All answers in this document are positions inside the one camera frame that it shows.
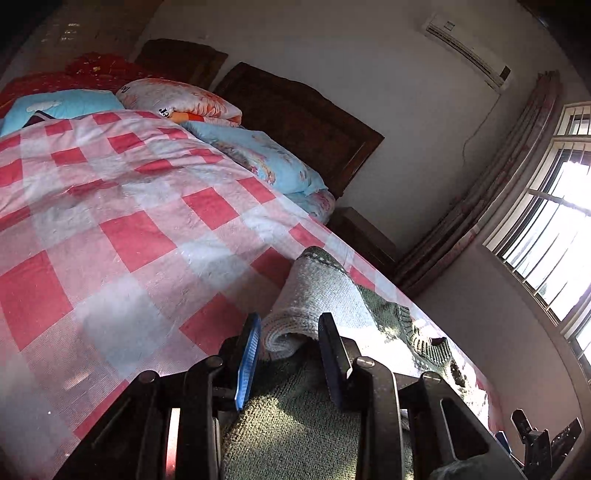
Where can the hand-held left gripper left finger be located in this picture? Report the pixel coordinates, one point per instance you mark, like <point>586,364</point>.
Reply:
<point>245,364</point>

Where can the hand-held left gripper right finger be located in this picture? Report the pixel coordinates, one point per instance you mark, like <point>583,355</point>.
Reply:
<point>328,355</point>

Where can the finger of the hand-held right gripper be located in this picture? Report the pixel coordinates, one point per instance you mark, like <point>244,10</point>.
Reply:
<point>535,445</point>
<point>567,436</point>

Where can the green knit sweater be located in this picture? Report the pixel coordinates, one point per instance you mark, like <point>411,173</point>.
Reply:
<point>295,415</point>

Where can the dark wooden nightstand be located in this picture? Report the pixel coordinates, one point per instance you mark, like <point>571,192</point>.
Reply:
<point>364,237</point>

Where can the pink floral pillow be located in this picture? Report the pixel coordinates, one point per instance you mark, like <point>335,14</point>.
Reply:
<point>316,205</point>

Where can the red white checked bed sheet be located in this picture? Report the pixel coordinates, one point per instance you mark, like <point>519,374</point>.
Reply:
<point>138,221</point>

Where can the barred window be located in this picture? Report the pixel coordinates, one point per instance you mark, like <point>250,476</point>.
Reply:
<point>549,230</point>

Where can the light blue floral pillow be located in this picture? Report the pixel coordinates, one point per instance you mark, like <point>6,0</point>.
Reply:
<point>263,157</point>

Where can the large dark wooden headboard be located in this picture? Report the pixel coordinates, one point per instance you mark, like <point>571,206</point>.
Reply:
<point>304,120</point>

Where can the patterned curtain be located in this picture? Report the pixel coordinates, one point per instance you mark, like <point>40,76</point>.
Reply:
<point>498,184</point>

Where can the orange floral pillow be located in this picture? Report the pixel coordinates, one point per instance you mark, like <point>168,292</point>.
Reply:
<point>184,97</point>

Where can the small dark wooden headboard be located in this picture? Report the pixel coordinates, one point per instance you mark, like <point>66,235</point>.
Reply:
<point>184,60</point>

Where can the light blue cartoon pillow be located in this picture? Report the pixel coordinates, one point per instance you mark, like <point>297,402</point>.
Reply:
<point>64,105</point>

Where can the red quilt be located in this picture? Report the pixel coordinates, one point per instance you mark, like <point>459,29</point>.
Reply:
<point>97,71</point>

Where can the white wall air conditioner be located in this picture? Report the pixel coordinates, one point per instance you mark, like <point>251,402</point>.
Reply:
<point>466,46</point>

